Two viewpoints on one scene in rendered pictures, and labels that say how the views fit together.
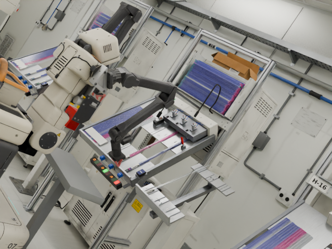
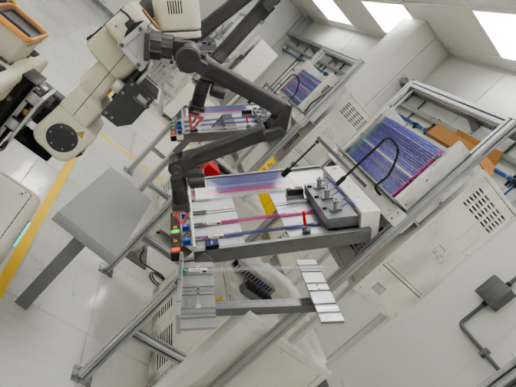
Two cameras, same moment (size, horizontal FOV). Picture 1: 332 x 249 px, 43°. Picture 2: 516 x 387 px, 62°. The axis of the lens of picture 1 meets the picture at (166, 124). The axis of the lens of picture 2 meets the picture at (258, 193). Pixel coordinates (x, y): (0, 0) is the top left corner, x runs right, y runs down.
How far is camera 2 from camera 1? 1.34 m
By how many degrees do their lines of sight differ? 25
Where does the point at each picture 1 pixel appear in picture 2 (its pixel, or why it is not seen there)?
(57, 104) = (87, 85)
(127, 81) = (181, 57)
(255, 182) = (471, 359)
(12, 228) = not seen: outside the picture
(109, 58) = (177, 26)
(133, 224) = (201, 333)
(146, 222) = not seen: hidden behind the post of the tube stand
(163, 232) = (202, 353)
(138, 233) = not seen: hidden behind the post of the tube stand
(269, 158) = (505, 328)
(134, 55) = (325, 124)
